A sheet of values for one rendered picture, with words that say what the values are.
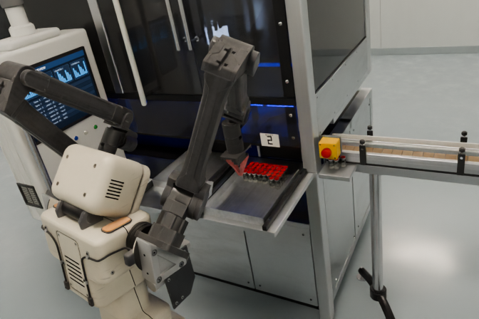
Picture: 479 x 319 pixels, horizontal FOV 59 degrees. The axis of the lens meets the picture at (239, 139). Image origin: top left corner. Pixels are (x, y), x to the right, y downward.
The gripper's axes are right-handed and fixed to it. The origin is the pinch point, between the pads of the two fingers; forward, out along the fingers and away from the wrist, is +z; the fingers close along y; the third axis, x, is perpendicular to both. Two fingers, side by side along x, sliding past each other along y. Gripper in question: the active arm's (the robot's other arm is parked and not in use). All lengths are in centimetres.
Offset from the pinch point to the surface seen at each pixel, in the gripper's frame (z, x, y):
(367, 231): 111, -13, 110
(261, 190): 21.2, 4.9, 19.6
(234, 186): 21.3, 17.3, 19.1
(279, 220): 21.0, -10.1, 4.3
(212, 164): 22, 37, 33
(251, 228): 21.2, -2.1, -2.9
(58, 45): -42, 89, 14
